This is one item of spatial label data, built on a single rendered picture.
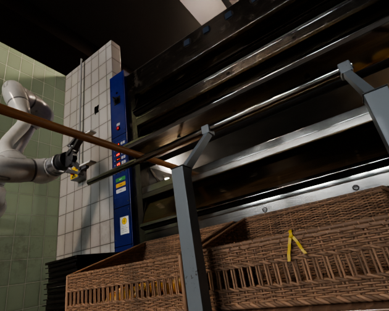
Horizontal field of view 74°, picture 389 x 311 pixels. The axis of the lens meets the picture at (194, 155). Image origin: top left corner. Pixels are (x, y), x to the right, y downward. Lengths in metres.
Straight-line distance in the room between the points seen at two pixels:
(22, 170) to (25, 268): 1.06
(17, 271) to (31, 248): 0.16
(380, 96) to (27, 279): 2.13
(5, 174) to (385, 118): 1.23
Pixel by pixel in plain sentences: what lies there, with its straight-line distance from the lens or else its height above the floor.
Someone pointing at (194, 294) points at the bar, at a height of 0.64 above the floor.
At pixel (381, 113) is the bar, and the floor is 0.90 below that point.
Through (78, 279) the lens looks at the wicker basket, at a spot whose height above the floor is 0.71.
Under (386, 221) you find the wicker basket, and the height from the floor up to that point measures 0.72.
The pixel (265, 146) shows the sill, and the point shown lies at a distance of 1.27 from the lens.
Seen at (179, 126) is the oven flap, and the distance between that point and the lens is 1.40.
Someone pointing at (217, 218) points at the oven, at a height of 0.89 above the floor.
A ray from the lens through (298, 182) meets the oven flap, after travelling 1.14.
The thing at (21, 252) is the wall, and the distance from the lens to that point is 2.20.
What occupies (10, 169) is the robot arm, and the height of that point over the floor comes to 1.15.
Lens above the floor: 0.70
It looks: 23 degrees up
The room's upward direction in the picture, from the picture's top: 9 degrees counter-clockwise
